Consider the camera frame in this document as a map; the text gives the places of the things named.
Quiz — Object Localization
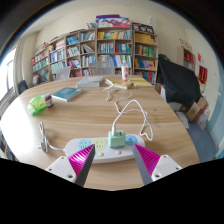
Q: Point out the cardboard box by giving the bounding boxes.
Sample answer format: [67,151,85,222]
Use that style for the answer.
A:
[185,96,210,124]

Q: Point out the white power strip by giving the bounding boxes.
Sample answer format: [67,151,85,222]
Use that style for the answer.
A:
[63,134,147,165]

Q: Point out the red wall hanging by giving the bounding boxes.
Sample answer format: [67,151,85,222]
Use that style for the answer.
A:
[197,65,209,85]

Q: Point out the light green charger block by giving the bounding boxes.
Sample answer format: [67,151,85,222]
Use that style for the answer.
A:
[107,129,127,150]

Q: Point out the white charger cable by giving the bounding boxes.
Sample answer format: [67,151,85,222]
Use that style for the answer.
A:
[103,78,155,142]

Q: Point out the small dark jar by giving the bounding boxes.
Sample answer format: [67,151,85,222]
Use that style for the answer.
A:
[43,92,55,109]

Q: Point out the papers on floor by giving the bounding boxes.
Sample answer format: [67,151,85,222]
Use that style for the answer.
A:
[174,110,191,130]

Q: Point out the flat yellow book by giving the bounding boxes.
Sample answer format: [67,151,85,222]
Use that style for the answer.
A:
[128,75,155,89]

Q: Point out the black cloth cover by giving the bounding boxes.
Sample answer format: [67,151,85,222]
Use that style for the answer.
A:
[156,53,203,108]

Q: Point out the teal book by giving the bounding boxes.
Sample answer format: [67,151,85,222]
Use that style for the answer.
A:
[51,86,85,103]

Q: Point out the white bottle with red label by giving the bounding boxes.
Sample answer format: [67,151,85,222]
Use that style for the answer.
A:
[120,59,131,82]

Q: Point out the grey mesh chair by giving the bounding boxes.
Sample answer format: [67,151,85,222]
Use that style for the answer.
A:
[87,59,116,76]

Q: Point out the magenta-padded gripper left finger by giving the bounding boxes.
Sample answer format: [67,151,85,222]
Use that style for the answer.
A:
[45,144,96,187]

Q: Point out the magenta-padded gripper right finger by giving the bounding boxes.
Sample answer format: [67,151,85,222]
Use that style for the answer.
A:
[132,143,184,186]

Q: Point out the small wall shelf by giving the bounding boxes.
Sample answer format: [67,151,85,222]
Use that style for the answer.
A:
[181,46,196,72]

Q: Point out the green plastic bag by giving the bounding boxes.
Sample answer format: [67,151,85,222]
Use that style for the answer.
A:
[26,94,47,116]

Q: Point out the white power strip cable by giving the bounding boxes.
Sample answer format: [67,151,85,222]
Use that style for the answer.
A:
[36,121,67,154]

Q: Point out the wooden bookshelf unit with books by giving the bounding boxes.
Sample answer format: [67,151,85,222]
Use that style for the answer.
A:
[30,13,160,86]

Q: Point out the dark chair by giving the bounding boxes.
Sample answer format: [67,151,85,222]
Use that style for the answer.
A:
[17,79,30,95]

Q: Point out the thick yellow book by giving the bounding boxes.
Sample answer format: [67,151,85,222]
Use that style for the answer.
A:
[105,77,134,91]

